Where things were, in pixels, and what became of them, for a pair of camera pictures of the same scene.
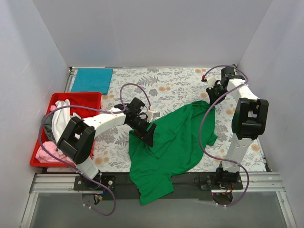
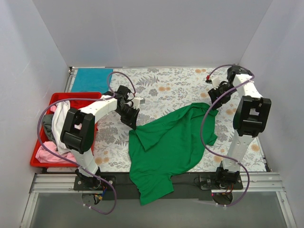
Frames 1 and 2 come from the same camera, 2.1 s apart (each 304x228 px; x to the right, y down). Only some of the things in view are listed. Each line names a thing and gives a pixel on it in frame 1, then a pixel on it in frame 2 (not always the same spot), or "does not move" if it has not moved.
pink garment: [42, 156] does not move
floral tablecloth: [167, 90] does not move
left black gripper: [147, 130] to [129, 114]
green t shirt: [179, 136] does not move
